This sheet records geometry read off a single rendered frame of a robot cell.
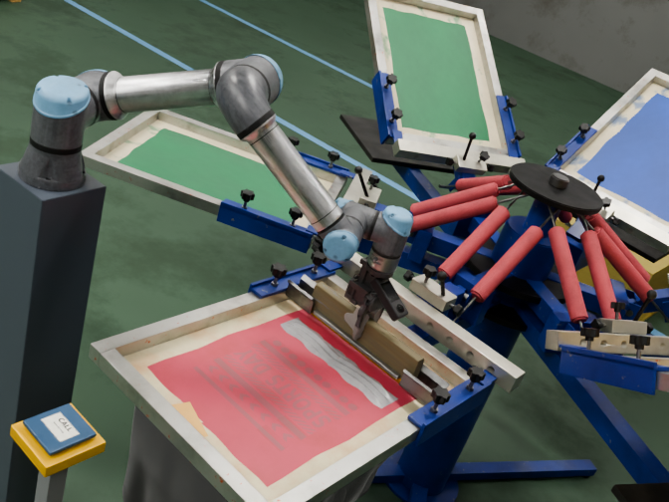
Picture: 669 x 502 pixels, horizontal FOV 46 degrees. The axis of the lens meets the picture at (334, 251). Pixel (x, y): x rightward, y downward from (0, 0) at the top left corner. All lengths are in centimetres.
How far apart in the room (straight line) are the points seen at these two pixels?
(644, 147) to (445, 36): 96
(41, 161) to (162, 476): 77
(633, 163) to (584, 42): 845
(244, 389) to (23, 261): 61
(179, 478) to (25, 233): 67
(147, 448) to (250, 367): 30
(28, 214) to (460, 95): 199
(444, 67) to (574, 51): 850
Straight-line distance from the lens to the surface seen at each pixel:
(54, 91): 187
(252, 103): 169
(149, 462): 194
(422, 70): 334
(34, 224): 192
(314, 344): 201
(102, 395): 316
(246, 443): 169
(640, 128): 357
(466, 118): 330
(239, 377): 184
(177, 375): 181
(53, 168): 190
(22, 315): 207
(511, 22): 1219
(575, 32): 1185
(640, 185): 335
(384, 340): 196
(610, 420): 232
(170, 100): 189
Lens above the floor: 211
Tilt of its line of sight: 28 degrees down
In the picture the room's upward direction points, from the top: 18 degrees clockwise
